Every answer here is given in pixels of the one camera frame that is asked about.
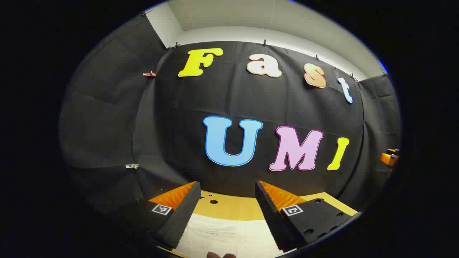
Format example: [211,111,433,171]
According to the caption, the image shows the black backdrop cloth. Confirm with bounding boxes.
[59,14,401,215]

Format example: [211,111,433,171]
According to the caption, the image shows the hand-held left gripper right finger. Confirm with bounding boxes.
[255,180,361,253]

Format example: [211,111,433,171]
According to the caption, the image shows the white jeans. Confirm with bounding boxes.
[175,212,287,258]

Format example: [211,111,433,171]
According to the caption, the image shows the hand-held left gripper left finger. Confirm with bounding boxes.
[122,181,202,250]

